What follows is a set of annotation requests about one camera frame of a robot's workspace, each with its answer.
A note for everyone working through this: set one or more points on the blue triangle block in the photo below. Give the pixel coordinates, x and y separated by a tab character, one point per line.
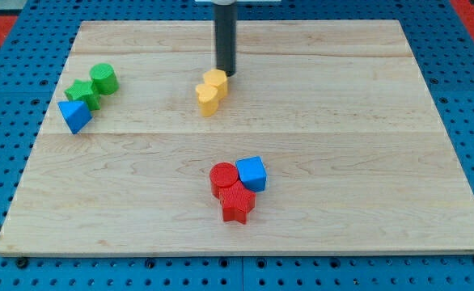
76	114

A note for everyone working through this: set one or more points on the light wooden board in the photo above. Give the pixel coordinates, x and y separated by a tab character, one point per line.
357	158

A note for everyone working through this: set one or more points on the yellow heart block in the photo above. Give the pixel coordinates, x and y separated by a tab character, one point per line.
207	99

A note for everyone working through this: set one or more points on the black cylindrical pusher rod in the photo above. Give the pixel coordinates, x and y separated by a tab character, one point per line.
225	19

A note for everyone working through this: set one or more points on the yellow hexagon block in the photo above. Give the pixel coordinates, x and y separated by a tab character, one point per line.
218	79

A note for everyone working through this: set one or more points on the green star block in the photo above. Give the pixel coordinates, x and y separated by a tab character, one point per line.
85	91

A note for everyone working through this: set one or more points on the red star block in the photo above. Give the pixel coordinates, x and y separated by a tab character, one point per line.
236	202

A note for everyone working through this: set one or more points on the blue cube block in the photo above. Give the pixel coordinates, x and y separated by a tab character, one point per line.
252	173

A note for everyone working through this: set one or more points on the green cylinder block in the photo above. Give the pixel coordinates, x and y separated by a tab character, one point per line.
104	77

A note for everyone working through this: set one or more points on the red cylinder block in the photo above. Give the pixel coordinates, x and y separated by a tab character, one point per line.
222	175

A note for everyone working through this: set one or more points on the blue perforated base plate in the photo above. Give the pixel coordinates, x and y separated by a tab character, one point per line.
31	60

